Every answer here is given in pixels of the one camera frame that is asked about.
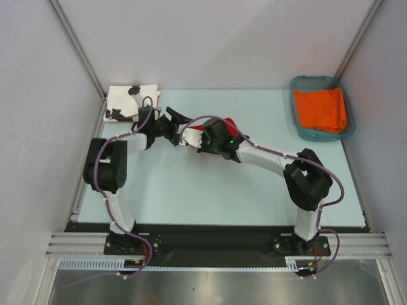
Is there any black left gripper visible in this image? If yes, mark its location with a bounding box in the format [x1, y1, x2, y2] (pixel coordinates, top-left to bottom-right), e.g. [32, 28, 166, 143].
[151, 107, 194, 146]

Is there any red t shirt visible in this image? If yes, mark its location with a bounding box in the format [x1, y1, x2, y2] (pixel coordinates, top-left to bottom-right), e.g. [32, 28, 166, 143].
[189, 118, 238, 136]

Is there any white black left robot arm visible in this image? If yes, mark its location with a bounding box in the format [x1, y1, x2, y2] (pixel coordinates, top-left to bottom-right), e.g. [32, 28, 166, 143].
[83, 105, 191, 254]

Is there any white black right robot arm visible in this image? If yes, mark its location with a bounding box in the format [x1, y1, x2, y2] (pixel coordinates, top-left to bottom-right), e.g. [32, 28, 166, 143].
[179, 116, 333, 255]

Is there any white folded printed t shirt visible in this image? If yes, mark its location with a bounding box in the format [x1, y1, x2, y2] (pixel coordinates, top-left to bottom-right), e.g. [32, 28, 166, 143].
[104, 84, 161, 123]

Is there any teal plastic basket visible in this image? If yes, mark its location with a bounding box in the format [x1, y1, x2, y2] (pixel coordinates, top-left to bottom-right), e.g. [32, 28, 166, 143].
[290, 76, 355, 142]

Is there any orange t shirt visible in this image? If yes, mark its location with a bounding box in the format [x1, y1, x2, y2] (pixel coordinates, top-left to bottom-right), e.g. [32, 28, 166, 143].
[294, 88, 347, 133]

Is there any aluminium frame post left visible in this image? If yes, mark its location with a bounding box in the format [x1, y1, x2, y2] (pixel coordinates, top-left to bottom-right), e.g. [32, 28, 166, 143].
[46, 0, 106, 100]

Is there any aluminium frame post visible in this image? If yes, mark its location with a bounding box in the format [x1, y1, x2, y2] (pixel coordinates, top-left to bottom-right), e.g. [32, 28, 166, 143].
[334, 0, 386, 81]
[46, 0, 106, 100]

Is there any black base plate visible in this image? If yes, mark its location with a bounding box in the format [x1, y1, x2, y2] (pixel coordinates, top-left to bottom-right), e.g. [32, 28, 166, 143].
[63, 222, 371, 269]

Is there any white slotted cable duct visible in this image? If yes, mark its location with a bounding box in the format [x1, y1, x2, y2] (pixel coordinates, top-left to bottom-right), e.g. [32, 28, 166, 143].
[59, 258, 315, 272]

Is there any aluminium front rail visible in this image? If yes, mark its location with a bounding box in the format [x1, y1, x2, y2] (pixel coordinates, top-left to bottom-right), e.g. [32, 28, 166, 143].
[46, 233, 392, 259]

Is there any aluminium frame post right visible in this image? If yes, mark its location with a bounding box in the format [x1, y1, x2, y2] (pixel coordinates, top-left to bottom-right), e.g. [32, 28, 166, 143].
[334, 0, 386, 81]

